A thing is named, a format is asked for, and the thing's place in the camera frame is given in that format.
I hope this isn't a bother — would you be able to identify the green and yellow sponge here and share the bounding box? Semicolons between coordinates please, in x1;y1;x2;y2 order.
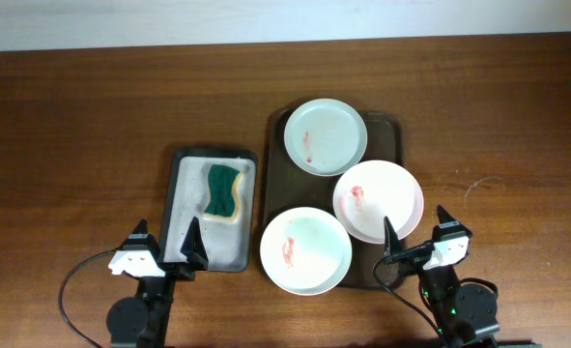
203;164;244;223

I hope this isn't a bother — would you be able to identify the pinkish white plate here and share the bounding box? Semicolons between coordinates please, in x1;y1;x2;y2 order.
332;160;424;245

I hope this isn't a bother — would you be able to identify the white plate with green tint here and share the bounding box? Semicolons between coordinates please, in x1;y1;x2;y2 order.
260;207;353;296

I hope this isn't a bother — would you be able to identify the pale green plate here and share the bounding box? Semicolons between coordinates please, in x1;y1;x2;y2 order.
283;99;368;177

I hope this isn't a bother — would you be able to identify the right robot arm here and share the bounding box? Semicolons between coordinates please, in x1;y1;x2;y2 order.
373;206;500;347

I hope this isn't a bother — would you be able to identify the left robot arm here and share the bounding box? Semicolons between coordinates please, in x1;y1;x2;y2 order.
106;217;209;347

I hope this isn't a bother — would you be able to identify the small grey metal tray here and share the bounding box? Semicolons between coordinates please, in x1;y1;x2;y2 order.
159;148;257;273

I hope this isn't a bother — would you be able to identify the large brown serving tray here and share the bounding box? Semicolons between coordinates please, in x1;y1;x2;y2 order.
262;108;404;291

